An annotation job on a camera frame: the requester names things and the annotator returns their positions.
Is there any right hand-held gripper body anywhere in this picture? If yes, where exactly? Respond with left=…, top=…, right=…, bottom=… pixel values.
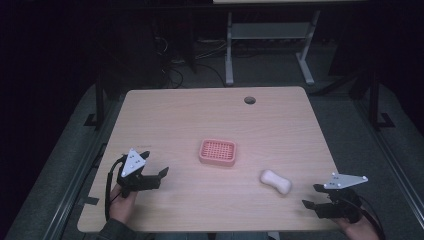
left=314, top=171, right=370, bottom=224

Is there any black metal stand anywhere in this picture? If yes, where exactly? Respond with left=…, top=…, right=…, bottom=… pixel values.
left=83, top=71, right=106, bottom=131
left=367, top=70, right=397, bottom=132

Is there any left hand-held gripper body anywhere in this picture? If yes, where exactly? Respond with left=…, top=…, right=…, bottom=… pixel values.
left=116, top=148, right=162, bottom=199

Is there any white metal stand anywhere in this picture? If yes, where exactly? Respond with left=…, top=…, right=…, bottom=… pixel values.
left=224, top=9, right=322, bottom=87

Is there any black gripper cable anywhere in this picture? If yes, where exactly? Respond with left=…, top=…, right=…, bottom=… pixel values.
left=104, top=157, right=127, bottom=222
left=359, top=195, right=387, bottom=240

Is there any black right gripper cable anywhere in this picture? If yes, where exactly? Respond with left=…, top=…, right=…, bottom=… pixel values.
left=359, top=195, right=387, bottom=240

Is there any pink soap dish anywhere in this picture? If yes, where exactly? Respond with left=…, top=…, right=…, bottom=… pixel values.
left=198, top=138, right=238, bottom=168

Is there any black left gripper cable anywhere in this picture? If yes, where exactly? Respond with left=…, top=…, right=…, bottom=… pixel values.
left=104, top=157, right=127, bottom=222

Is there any person's left hand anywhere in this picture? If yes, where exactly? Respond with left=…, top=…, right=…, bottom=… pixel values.
left=108, top=184, right=139, bottom=225

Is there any person's right hand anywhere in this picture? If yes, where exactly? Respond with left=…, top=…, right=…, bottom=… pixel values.
left=335, top=213, right=382, bottom=240

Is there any white soap bar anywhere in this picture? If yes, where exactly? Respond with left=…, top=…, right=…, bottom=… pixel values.
left=259, top=169, right=293, bottom=196

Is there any grey tape strip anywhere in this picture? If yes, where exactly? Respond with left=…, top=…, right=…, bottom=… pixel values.
left=77, top=196, right=101, bottom=207

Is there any bundle of floor cables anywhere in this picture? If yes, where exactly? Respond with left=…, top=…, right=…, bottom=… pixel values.
left=152, top=33, right=228, bottom=90

